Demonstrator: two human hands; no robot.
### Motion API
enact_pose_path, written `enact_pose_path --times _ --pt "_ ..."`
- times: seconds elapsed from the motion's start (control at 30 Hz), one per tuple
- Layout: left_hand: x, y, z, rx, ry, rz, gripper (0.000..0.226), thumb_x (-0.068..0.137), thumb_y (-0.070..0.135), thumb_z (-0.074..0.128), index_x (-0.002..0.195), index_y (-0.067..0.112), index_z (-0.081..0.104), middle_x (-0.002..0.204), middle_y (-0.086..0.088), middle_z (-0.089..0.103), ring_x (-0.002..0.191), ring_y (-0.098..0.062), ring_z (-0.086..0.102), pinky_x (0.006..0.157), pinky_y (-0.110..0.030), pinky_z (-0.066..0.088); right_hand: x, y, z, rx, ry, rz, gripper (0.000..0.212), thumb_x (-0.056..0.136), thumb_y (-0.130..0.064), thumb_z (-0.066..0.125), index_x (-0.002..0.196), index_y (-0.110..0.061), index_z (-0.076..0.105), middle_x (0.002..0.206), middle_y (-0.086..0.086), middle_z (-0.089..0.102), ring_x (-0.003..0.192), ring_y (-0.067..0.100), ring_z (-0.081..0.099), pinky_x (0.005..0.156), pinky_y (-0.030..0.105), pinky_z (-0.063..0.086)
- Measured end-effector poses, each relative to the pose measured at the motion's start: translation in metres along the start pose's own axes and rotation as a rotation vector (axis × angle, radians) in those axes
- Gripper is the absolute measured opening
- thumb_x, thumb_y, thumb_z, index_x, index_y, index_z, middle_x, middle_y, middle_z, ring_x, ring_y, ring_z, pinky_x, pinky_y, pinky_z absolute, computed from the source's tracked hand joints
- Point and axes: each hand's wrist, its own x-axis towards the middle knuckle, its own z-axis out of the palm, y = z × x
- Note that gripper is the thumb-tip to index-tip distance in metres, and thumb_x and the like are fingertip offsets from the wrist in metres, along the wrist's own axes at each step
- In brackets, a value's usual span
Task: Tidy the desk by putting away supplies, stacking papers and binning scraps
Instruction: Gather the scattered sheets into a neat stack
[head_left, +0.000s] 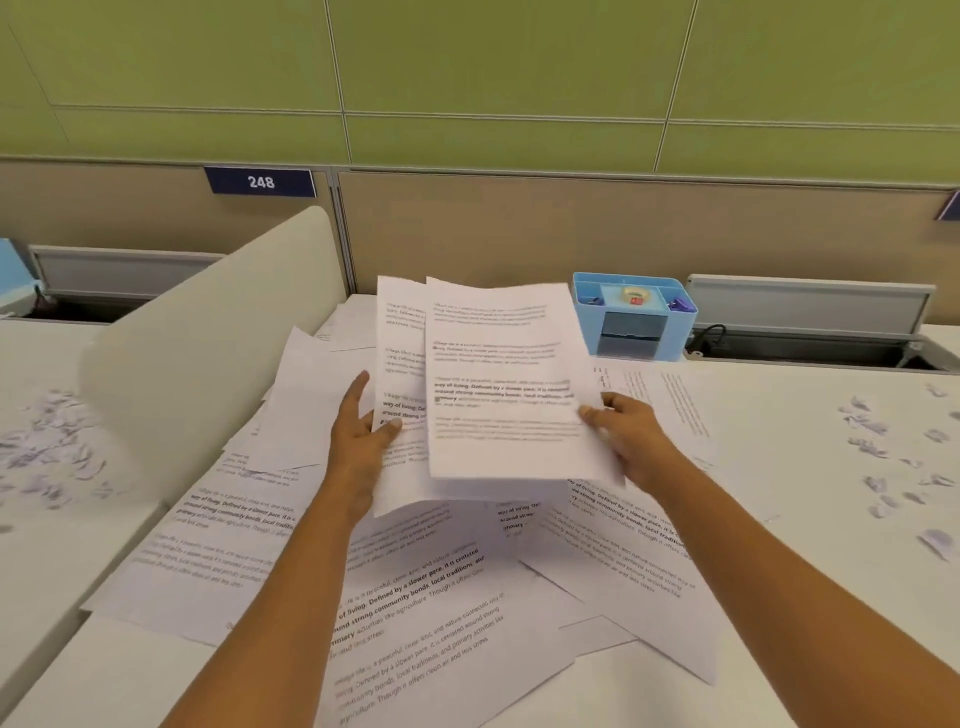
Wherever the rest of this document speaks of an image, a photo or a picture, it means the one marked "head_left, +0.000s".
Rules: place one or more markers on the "pile of printed papers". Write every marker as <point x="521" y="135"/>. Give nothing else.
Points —
<point x="450" y="615"/>

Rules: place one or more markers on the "blue number sign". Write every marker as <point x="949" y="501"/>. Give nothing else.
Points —
<point x="225" y="182"/>
<point x="952" y="208"/>

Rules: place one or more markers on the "heap of paper scraps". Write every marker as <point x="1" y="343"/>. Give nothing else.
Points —
<point x="45" y="435"/>
<point x="866" y="427"/>

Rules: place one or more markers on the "clear tape roll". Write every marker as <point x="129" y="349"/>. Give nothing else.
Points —
<point x="626" y="294"/>

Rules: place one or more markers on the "person's left hand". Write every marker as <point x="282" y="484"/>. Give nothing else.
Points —
<point x="356" y="450"/>

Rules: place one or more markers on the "gathered printed sheet bundle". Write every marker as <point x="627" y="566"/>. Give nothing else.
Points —
<point x="495" y="375"/>

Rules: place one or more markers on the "beige partition panel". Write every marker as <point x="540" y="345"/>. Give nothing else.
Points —
<point x="525" y="225"/>
<point x="112" y="210"/>

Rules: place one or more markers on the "person's right hand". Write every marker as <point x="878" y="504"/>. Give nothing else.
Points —
<point x="637" y="442"/>

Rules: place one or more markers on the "person's left forearm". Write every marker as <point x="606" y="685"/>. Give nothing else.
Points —
<point x="285" y="615"/>

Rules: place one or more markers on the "purple stapler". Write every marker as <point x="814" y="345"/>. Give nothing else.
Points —
<point x="681" y="304"/>
<point x="592" y="301"/>

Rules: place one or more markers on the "grey partition post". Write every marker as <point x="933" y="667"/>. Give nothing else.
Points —
<point x="343" y="240"/>

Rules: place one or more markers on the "person's right forearm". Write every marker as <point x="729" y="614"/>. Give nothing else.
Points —
<point x="750" y="570"/>

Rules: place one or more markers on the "white desk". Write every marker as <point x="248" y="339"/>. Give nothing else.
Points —
<point x="787" y="450"/>
<point x="45" y="570"/>

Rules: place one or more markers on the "white side divider panel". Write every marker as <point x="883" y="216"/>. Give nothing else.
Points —
<point x="210" y="337"/>

